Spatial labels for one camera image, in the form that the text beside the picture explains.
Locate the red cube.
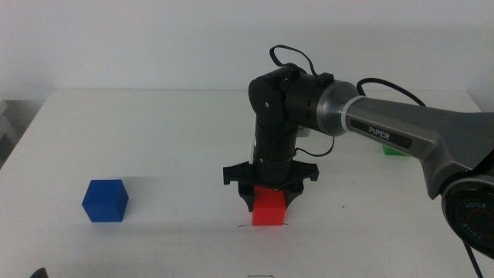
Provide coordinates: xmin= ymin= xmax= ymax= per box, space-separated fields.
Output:
xmin=252 ymin=186 xmax=287 ymax=226

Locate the green cube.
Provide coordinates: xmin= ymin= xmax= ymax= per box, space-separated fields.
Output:
xmin=381 ymin=144 xmax=411 ymax=157

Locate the blue cube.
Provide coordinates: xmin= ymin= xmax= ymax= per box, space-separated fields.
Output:
xmin=81 ymin=178 xmax=130 ymax=223

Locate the thin black cable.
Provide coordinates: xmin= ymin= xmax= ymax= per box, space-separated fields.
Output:
xmin=295 ymin=137 xmax=336 ymax=158

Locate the black arm base cable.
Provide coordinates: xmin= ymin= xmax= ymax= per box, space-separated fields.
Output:
xmin=462 ymin=241 xmax=485 ymax=278

